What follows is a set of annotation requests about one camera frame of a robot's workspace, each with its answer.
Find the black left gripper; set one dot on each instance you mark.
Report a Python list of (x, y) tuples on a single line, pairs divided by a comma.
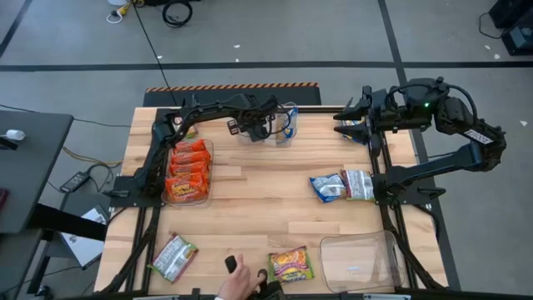
[(256, 114)]

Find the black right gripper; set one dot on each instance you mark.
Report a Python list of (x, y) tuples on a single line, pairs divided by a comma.
[(377, 114)]

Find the blue Maruchan ramen pack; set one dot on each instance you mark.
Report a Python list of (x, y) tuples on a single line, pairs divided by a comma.
[(287, 125), (328, 188), (359, 141)]

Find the green red Maruchan ramen pack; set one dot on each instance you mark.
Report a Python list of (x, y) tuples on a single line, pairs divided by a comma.
[(192, 132), (174, 257), (359, 185), (290, 264)]

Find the orange Saucy Noods pack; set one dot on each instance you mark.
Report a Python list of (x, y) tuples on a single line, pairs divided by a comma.
[(189, 168), (186, 188), (191, 146), (191, 157)]

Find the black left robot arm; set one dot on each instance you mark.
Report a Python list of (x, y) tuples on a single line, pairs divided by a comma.
[(208, 111)]

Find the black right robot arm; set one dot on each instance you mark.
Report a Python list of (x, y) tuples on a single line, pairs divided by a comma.
[(449, 160)]

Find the black table clamp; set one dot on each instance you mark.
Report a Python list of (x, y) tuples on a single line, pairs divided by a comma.
[(194, 293), (343, 295), (194, 100), (350, 102)]

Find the black hazard-striped floor mat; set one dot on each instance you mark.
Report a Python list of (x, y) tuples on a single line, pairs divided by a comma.
[(300, 96)]

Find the black cylindrical object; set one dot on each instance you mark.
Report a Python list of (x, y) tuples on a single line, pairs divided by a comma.
[(231, 264)]

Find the person's hand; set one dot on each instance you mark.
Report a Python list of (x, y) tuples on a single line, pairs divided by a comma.
[(239, 283)]

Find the black equipment case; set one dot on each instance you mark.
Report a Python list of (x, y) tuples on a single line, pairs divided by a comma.
[(518, 39), (512, 10)]

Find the yellow white power plug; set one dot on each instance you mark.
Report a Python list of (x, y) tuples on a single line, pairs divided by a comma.
[(124, 7)]

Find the black desk base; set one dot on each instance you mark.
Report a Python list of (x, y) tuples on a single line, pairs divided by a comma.
[(71, 221)]

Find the black desk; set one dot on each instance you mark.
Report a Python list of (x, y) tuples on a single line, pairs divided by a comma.
[(33, 175)]

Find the small white object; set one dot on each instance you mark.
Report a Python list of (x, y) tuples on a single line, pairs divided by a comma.
[(16, 135)]

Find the black object on desk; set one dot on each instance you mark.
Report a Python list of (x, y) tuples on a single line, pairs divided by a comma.
[(6, 143)]

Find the black metal rig frame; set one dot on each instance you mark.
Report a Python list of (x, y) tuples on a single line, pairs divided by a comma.
[(316, 109)]

